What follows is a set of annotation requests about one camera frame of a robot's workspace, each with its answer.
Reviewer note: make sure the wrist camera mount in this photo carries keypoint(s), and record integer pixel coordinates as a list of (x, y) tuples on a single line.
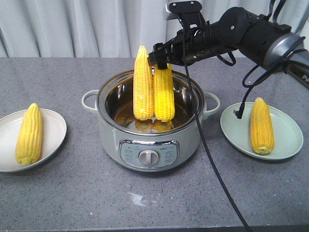
[(188, 13)]

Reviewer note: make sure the white curtain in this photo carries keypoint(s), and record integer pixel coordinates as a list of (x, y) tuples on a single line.
[(82, 28)]

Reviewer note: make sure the yellow corn cob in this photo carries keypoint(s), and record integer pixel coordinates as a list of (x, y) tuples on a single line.
[(164, 108), (261, 128), (143, 96), (29, 143)]

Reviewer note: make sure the green electric cooking pot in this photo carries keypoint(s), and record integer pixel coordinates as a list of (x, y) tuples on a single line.
[(151, 145)]

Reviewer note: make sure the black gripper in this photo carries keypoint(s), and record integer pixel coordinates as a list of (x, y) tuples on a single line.
[(202, 44)]

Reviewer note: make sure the cream white plate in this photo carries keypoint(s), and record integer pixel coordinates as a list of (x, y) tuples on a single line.
[(53, 134)]

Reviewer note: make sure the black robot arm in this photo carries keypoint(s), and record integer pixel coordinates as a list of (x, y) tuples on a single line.
[(270, 45)]

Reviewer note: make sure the light green plate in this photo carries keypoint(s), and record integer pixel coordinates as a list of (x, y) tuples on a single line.
[(288, 135)]

